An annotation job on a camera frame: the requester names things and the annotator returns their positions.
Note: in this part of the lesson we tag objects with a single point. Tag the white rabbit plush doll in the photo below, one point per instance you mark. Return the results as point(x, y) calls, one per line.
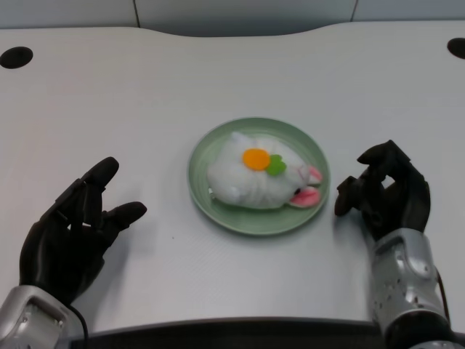
point(261, 178)

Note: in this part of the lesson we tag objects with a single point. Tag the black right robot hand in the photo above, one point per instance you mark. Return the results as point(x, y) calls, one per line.
point(397, 196)

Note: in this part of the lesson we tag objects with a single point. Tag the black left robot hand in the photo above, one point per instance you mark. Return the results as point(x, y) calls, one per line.
point(69, 240)

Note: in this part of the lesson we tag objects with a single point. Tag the green round plate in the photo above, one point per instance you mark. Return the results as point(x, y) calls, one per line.
point(232, 218)

